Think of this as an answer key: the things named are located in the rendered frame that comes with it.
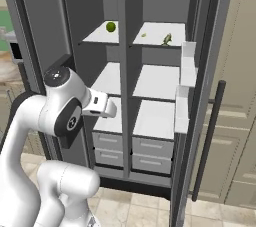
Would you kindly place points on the beige base cupboard run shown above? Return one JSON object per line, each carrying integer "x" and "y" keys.
{"x": 10, "y": 104}

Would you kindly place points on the white and black appliance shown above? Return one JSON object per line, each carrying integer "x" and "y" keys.
{"x": 15, "y": 51}

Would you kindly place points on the grey fridge door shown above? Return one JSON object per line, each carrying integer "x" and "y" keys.
{"x": 213, "y": 37}

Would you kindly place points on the white door bin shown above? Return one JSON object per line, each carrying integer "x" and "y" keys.
{"x": 181, "y": 111}
{"x": 188, "y": 67}

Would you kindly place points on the white fridge shelf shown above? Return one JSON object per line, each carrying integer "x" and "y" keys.
{"x": 108, "y": 124}
{"x": 156, "y": 82}
{"x": 155, "y": 119}
{"x": 108, "y": 79}
{"x": 103, "y": 35}
{"x": 156, "y": 31}

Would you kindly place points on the green round fruit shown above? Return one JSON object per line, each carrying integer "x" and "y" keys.
{"x": 111, "y": 26}

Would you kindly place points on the grey fridge drawer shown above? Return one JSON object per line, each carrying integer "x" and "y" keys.
{"x": 107, "y": 141}
{"x": 108, "y": 157}
{"x": 152, "y": 146}
{"x": 151, "y": 164}

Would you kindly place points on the grey freezer door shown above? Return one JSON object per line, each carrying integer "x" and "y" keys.
{"x": 46, "y": 27}

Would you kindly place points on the green frozen fish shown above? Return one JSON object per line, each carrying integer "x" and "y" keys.
{"x": 167, "y": 39}

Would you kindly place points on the small green food scrap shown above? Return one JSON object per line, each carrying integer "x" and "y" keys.
{"x": 144, "y": 35}

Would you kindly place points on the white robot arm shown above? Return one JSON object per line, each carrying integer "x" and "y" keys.
{"x": 23, "y": 144}

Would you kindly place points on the grey side-by-side fridge body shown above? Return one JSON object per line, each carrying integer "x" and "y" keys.
{"x": 124, "y": 71}

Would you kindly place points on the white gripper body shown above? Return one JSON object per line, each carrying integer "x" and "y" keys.
{"x": 111, "y": 109}

